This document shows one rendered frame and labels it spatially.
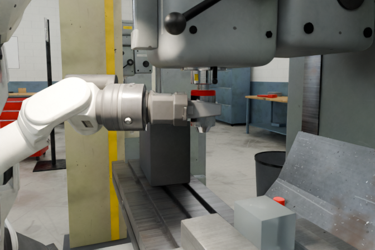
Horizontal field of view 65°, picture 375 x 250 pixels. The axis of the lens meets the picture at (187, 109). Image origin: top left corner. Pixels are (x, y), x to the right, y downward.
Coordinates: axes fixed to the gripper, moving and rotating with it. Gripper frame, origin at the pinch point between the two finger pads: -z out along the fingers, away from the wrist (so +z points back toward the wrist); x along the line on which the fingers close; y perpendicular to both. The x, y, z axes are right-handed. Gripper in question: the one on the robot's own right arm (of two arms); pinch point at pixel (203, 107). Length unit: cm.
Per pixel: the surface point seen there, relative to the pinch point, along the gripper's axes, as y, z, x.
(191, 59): -8.4, 2.8, -10.6
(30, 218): 125, 141, 207
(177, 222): 25.5, 4.7, 5.5
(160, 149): 14.8, 9.8, 26.9
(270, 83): 6, -220, 659
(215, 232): 14.4, -0.2, -18.8
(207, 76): -6.0, -0.5, -2.3
